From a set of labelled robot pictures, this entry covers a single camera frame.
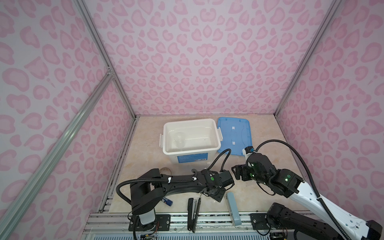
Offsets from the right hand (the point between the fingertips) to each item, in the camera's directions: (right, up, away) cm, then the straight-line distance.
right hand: (238, 168), depth 73 cm
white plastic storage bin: (-24, +10, +31) cm, 40 cm away
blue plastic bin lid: (+8, +14, +34) cm, 37 cm away
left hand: (-8, -14, +5) cm, 17 cm away
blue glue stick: (-36, -19, +6) cm, 41 cm away
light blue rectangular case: (-2, -22, +3) cm, 22 cm away
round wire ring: (-40, -4, +17) cm, 43 cm away
